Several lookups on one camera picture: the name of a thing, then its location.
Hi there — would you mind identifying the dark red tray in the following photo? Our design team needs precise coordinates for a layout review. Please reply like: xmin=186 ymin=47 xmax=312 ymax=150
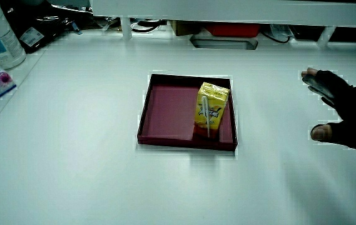
xmin=136 ymin=73 xmax=238 ymax=153

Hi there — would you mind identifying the black cable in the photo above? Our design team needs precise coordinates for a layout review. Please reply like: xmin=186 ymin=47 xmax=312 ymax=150
xmin=260 ymin=30 xmax=292 ymax=44
xmin=130 ymin=20 xmax=168 ymax=34

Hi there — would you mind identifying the red box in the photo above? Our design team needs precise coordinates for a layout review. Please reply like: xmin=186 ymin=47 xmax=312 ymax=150
xmin=205 ymin=23 xmax=262 ymax=39

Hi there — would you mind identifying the white shelf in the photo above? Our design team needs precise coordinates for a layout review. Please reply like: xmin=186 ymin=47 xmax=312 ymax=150
xmin=90 ymin=0 xmax=356 ymax=49

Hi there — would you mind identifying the black plastic bag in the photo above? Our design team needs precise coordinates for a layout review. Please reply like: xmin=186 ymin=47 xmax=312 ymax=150
xmin=0 ymin=0 xmax=94 ymax=54

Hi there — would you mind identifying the yellow ice redtea carton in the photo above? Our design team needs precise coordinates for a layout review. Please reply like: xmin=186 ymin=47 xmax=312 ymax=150
xmin=193 ymin=81 xmax=230 ymax=139

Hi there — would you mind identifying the brown cardboard box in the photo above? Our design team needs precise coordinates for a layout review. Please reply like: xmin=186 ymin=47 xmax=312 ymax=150
xmin=169 ymin=20 xmax=202 ymax=37

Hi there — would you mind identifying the person's right hand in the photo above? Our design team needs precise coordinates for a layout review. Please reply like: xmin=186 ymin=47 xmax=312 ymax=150
xmin=300 ymin=67 xmax=356 ymax=160

